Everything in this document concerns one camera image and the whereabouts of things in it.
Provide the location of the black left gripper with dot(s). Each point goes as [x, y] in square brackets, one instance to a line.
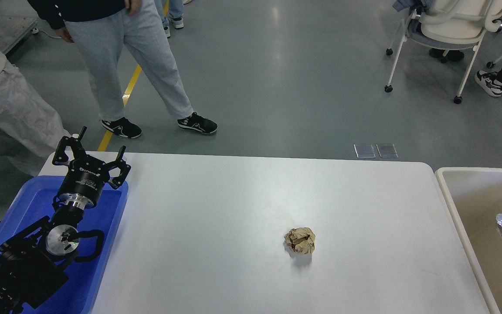
[82, 184]

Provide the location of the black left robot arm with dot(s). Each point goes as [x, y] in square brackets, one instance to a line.
[56, 238]

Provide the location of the person in white clothes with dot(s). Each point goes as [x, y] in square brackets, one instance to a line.
[25, 116]

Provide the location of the person in blue jeans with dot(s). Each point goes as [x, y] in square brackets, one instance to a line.
[174, 15]

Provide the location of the crumpled brown paper ball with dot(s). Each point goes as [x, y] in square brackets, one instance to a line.
[300, 240]

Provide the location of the left floor socket plate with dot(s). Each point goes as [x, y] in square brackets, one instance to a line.
[364, 151]

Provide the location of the floor socket plate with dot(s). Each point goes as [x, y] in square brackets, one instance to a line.
[364, 151]
[387, 150]

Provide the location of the right floor socket plate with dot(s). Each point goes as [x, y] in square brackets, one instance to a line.
[387, 150]

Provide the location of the white office chair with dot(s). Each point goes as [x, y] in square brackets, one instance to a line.
[449, 25]

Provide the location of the beige plastic bin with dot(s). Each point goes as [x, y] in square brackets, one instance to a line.
[474, 199]

